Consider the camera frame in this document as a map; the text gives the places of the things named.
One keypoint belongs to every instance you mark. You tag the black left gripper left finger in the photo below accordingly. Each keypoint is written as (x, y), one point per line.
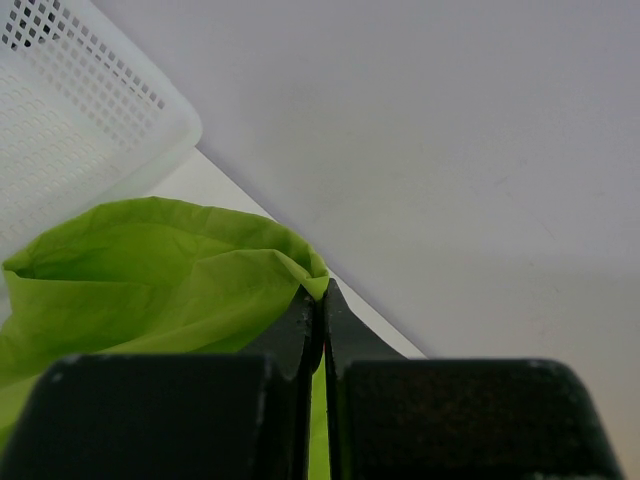
(174, 416)

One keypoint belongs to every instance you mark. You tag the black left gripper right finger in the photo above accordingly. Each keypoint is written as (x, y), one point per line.
(390, 417)

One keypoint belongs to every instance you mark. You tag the green shorts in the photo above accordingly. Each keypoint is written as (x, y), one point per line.
(154, 276)

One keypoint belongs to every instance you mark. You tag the white plastic basket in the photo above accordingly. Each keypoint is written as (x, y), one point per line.
(85, 115)

